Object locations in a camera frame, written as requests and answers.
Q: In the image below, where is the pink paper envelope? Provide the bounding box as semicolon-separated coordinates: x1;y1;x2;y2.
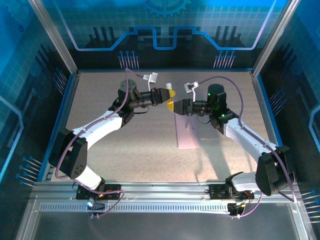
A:
174;111;201;150

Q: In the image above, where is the small black connector box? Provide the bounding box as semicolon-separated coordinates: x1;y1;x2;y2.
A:
226;201;246;217
86;199;106;216

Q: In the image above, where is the grey metal panel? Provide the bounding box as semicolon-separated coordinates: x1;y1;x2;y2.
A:
14;195;317;240

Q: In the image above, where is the purple cable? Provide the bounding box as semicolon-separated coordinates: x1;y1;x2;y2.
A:
54;67;151;220
198;76;300;220

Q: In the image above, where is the aluminium table side rail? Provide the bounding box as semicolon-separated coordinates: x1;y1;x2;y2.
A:
46;70;81;183
250;70;286;183

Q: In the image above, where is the aluminium mounting rail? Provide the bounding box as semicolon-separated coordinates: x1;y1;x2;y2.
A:
31;181;302;201

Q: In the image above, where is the aluminium frame post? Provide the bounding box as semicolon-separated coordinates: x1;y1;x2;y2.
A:
27;0;79;76
251;0;303;76

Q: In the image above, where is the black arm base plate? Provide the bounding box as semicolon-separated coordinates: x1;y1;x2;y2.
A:
208;183;255;201
75;183;123;201

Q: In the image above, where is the slotted grey cable duct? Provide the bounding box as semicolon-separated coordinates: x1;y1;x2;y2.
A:
39;203;232;214

